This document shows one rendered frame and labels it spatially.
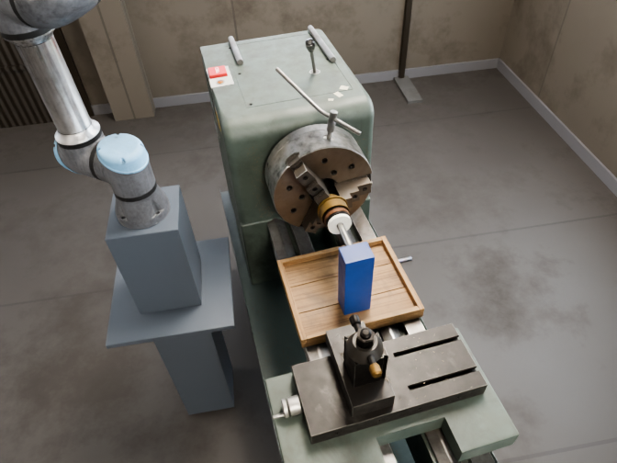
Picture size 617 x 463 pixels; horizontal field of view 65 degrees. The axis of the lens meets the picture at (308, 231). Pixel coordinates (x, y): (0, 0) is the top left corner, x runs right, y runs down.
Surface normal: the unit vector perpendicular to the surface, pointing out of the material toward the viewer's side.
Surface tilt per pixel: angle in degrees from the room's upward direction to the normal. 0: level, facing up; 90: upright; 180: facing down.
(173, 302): 90
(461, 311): 0
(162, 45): 90
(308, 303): 0
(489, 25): 90
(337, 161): 90
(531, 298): 0
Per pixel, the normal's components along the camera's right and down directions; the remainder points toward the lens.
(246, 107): -0.04, -0.70
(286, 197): 0.26, 0.68
